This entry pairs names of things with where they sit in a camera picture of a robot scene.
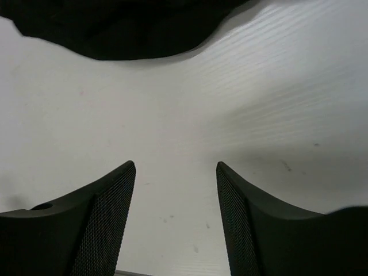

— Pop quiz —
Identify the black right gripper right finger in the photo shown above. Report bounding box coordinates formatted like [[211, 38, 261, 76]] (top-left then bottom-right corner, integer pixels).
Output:
[[216, 162, 367, 275]]

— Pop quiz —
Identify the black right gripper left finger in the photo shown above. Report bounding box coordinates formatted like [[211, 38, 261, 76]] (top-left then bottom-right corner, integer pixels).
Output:
[[1, 161, 136, 275]]

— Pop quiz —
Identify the black pleated skirt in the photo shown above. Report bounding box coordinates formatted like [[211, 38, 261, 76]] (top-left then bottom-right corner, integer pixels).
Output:
[[1, 1, 245, 61]]

